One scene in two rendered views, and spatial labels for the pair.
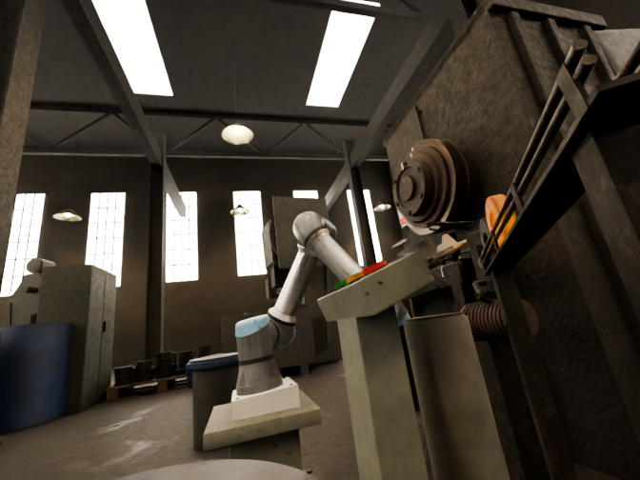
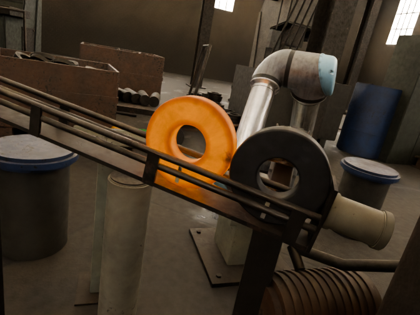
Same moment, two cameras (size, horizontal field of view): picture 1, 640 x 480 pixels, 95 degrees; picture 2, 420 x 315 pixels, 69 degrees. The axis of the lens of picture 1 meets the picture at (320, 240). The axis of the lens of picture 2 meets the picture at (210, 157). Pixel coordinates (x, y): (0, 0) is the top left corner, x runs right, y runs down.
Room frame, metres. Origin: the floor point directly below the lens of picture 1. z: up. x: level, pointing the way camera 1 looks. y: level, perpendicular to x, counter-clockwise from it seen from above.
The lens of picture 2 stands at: (0.76, -0.98, 0.86)
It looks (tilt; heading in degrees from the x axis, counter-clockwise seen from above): 18 degrees down; 86
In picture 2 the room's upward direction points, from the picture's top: 10 degrees clockwise
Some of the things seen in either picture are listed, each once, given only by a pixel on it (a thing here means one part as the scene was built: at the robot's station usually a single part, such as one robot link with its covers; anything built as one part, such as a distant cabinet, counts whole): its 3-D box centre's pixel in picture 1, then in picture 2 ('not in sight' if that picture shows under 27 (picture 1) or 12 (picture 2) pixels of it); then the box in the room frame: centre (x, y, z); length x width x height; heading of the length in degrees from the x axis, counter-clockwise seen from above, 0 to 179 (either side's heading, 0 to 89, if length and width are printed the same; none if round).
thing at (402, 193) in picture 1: (410, 188); not in sight; (1.35, -0.48, 1.11); 0.28 x 0.06 x 0.28; 16
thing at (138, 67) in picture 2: not in sight; (119, 77); (-0.40, 3.42, 0.38); 1.03 x 0.83 x 0.75; 19
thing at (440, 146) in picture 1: (428, 188); not in sight; (1.38, -0.57, 1.11); 0.47 x 0.06 x 0.47; 16
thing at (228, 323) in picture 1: (265, 342); not in sight; (3.83, 0.85, 0.39); 1.03 x 0.83 x 0.79; 110
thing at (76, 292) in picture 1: (79, 335); (414, 103); (3.40, 2.86, 0.75); 0.70 x 0.48 x 1.50; 16
